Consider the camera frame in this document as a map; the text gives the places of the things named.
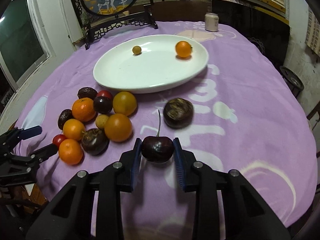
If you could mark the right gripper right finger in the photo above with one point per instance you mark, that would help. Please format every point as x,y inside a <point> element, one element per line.
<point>184,162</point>

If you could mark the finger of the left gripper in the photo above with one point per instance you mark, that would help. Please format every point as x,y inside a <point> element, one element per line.
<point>30,132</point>
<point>44,153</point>

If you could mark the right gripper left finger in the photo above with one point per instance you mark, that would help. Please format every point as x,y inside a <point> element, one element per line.
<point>130,168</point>

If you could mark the red cherry tomato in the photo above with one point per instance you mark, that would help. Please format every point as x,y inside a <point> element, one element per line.
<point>58,139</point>
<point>105,93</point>

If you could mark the dark cherry with stem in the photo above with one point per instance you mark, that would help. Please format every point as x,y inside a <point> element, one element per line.
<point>157,149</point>

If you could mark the tan longan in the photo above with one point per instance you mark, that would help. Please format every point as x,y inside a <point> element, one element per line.
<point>101,120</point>

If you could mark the large dark passion fruit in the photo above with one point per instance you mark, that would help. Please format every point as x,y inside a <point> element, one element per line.
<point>178,113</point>

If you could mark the dark plum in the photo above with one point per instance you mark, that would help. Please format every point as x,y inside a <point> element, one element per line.
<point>102,105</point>

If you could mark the red cherry tomato top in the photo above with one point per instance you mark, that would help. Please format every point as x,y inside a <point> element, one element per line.
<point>105,93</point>

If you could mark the orange tangerine lower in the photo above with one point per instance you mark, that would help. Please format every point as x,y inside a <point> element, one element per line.
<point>70,152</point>

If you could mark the large orange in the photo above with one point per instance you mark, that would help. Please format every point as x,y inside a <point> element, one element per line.
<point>118,128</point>

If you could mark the orange tangerine middle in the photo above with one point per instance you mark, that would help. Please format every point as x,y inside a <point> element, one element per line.
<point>74,129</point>

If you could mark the dark passion fruit lower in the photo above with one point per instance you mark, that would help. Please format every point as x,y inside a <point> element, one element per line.
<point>94,141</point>

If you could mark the yellow-orange orange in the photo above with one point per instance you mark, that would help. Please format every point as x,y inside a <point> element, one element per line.
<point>124,103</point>

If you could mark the orange tangerine with stem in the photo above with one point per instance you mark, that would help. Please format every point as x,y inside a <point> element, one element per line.
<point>83,110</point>

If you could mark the dark passion fruit top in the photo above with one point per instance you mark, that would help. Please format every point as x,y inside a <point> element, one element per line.
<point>87,92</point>

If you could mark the purple tablecloth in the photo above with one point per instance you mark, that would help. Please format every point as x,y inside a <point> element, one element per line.
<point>245,118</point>

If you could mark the window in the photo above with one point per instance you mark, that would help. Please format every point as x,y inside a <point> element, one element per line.
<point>24,42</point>

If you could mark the white oval plate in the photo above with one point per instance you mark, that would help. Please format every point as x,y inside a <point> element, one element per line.
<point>156,69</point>

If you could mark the small yellow-green longan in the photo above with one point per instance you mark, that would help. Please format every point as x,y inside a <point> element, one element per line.
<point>136,50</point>

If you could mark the orange tangerine on plate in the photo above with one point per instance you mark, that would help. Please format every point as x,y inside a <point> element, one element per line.
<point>183,49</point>

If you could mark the black round stool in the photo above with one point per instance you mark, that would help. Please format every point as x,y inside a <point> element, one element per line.
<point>292,80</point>

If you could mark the round painted screen ornament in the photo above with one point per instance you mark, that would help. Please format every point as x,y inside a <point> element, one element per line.
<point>98,17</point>

